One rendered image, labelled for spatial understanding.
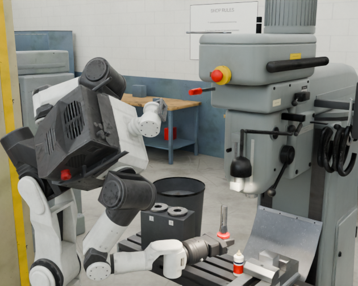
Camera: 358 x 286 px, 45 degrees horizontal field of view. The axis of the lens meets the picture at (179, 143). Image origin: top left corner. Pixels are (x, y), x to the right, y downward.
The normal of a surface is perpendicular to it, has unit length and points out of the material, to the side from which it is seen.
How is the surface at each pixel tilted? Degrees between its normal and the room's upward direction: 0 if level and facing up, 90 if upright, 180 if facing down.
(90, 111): 59
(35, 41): 90
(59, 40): 90
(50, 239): 90
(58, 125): 75
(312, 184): 90
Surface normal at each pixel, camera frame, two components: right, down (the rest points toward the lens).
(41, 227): -0.40, 0.60
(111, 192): -0.65, -0.15
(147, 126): -0.06, 0.63
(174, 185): 0.11, 0.18
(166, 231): -0.47, 0.21
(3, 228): 0.78, 0.15
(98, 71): -0.29, -0.26
